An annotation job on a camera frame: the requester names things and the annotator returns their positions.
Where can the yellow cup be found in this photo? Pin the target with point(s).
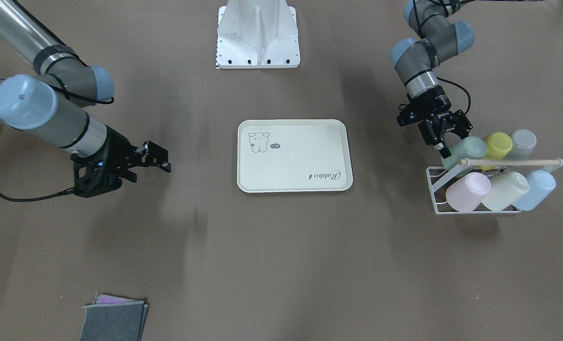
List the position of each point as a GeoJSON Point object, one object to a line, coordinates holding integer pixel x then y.
{"type": "Point", "coordinates": [498, 145]}

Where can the white cup rack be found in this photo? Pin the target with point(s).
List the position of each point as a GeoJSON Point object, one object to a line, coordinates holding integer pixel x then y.
{"type": "Point", "coordinates": [439, 179]}

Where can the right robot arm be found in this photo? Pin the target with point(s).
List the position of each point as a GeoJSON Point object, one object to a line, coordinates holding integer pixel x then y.
{"type": "Point", "coordinates": [51, 105]}

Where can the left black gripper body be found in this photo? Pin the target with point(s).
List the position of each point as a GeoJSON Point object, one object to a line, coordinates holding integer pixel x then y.
{"type": "Point", "coordinates": [438, 102]}

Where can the blue cup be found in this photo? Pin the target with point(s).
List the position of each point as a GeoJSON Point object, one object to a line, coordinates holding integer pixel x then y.
{"type": "Point", "coordinates": [541, 184]}

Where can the cream tray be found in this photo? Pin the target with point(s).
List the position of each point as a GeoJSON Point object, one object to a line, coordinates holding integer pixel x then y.
{"type": "Point", "coordinates": [293, 155]}

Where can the green cup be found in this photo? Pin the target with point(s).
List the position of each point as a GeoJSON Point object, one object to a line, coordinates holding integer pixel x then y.
{"type": "Point", "coordinates": [471, 147]}

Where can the pink cup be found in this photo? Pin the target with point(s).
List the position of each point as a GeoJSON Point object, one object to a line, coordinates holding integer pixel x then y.
{"type": "Point", "coordinates": [468, 193]}

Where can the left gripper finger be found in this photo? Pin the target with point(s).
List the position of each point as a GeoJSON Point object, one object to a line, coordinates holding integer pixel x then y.
{"type": "Point", "coordinates": [443, 149]}
{"type": "Point", "coordinates": [459, 124]}

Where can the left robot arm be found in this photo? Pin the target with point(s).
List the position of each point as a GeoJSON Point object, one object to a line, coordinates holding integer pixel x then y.
{"type": "Point", "coordinates": [414, 60]}

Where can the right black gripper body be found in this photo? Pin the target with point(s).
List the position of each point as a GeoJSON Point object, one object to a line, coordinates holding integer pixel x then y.
{"type": "Point", "coordinates": [118, 149]}

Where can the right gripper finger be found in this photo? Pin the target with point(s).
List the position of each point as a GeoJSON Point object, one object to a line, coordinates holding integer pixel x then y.
{"type": "Point", "coordinates": [125, 174]}
{"type": "Point", "coordinates": [152, 155]}

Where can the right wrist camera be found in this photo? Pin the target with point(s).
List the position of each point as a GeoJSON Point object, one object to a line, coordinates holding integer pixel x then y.
{"type": "Point", "coordinates": [92, 179]}

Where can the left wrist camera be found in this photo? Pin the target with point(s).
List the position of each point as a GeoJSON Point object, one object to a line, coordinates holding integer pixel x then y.
{"type": "Point", "coordinates": [411, 113]}

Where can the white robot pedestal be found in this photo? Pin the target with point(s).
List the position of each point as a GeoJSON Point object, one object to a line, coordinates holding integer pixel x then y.
{"type": "Point", "coordinates": [257, 34]}

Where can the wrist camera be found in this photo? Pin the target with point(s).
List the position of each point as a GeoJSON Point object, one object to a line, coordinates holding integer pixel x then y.
{"type": "Point", "coordinates": [92, 179]}
{"type": "Point", "coordinates": [411, 113]}

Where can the cream cup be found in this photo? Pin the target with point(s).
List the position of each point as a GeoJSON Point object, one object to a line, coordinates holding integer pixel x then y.
{"type": "Point", "coordinates": [506, 189]}

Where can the grey cup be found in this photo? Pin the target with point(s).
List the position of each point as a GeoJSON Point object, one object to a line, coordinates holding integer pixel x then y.
{"type": "Point", "coordinates": [523, 143]}

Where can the grey folded cloth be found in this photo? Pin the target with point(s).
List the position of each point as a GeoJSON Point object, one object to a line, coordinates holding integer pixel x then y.
{"type": "Point", "coordinates": [113, 318]}

